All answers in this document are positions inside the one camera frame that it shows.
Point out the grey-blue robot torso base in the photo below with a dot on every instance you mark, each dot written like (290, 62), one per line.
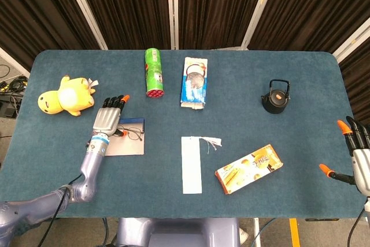
(179, 232)

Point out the blue felt table cover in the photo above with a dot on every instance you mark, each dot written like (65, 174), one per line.
(162, 131)

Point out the yellow plush toy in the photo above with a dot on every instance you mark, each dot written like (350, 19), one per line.
(72, 96)

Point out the orange biscuit roll box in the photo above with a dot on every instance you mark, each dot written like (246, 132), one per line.
(248, 169)

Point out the white bookmark with tassel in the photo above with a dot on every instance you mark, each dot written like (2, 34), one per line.
(191, 169)

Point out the white partition frame post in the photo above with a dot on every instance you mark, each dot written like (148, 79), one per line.
(84, 7)
(176, 7)
(257, 7)
(171, 7)
(351, 37)

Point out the brown curtain panel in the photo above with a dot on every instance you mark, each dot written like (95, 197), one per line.
(312, 7)
(219, 4)
(127, 4)
(358, 82)
(34, 7)

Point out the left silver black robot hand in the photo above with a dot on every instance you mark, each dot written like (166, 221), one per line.
(108, 117)

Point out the blue Oreo cookie box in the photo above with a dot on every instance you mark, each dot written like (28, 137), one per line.
(193, 85)

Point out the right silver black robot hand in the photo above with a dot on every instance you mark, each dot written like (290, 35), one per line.
(362, 160)

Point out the green chip can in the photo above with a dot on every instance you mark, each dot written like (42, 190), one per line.
(154, 70)

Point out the blue cardboard glasses case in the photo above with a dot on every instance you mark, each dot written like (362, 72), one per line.
(127, 147)

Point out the black kettle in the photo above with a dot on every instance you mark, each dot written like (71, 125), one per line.
(274, 105)

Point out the black wire-frame eyeglasses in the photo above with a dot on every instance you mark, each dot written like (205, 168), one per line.
(133, 134)

